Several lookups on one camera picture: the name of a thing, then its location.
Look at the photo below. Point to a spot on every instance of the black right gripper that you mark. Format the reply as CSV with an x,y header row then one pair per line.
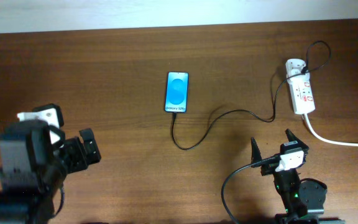
x,y
272,167

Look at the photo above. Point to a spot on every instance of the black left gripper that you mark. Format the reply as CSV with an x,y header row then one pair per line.
x,y
78,153

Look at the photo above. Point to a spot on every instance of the blue Galaxy smartphone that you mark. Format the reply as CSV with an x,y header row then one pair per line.
x,y
176,92

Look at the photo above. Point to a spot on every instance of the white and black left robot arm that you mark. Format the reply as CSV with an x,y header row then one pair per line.
x,y
36,159

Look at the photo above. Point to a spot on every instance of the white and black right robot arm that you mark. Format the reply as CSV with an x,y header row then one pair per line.
x,y
303,199

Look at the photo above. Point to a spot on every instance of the white charger plug adapter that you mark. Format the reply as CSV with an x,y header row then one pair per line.
x,y
294,66

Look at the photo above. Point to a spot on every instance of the white power strip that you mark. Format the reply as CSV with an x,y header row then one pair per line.
x,y
301,94

